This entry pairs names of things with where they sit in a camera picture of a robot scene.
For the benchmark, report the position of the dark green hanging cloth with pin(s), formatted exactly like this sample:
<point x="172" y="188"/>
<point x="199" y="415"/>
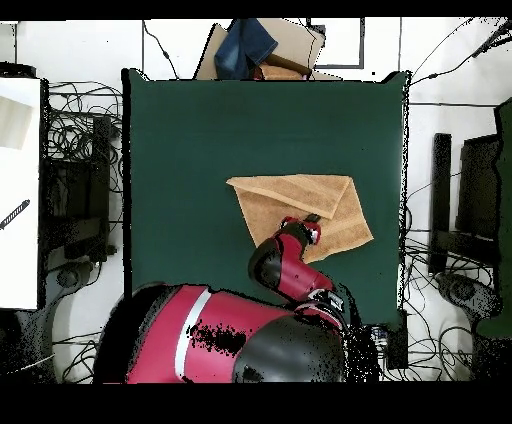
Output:
<point x="506" y="160"/>

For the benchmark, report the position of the grey chair base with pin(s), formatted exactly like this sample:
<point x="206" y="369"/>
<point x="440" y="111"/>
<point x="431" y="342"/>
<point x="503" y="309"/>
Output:
<point x="66" y="278"/>

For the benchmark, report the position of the black chair base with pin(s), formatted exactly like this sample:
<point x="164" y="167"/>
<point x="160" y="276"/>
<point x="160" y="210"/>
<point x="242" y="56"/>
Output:
<point x="464" y="290"/>

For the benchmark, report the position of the blue jeans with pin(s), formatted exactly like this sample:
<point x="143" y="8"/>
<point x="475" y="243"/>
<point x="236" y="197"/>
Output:
<point x="244" y="48"/>

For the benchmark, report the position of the black device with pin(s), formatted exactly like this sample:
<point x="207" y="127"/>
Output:
<point x="16" y="71"/>

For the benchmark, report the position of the tan terry towel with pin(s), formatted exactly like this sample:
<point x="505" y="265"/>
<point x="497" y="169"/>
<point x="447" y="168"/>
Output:
<point x="272" y="208"/>

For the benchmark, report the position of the cardboard box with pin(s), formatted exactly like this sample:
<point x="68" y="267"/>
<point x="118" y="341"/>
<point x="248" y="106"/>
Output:
<point x="296" y="40"/>

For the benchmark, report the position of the small black box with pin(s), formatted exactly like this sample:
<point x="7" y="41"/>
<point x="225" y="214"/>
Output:
<point x="396" y="348"/>

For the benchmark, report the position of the white table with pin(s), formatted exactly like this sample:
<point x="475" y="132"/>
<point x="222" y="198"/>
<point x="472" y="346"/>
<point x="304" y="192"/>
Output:
<point x="20" y="260"/>

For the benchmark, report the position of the black frame stand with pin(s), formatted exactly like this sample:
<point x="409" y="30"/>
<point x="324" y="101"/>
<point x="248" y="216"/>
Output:
<point x="442" y="180"/>

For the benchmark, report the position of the dark green table cloth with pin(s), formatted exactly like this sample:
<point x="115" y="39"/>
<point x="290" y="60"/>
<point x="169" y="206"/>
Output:
<point x="200" y="140"/>

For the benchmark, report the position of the black striped tool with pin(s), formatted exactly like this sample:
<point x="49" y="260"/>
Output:
<point x="16" y="214"/>

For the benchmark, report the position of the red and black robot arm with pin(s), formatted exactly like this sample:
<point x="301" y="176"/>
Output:
<point x="224" y="332"/>

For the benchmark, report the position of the dark brown cloth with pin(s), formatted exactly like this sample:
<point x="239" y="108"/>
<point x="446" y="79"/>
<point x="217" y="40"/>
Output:
<point x="288" y="62"/>

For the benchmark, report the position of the beige box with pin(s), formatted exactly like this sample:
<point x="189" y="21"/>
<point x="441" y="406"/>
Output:
<point x="14" y="124"/>

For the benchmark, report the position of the grey rectangular frame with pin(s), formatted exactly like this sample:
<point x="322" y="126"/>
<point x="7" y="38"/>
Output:
<point x="362" y="44"/>

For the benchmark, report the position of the black equipment stand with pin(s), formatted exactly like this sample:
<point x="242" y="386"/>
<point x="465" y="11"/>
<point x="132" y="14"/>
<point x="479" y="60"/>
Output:
<point x="100" y="180"/>

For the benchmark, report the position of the folded tan towel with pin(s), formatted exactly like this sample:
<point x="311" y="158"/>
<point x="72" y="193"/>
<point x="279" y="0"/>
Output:
<point x="280" y="73"/>

